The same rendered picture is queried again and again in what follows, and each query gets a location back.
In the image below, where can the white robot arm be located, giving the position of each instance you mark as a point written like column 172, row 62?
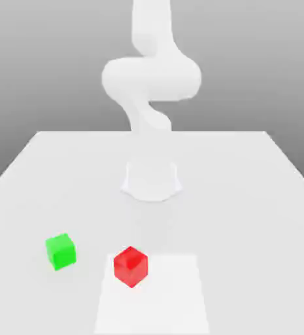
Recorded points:
column 151, row 78

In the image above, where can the small red cube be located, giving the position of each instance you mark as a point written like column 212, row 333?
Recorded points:
column 130, row 267

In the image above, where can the small green cube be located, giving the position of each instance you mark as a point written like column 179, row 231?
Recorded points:
column 61, row 251

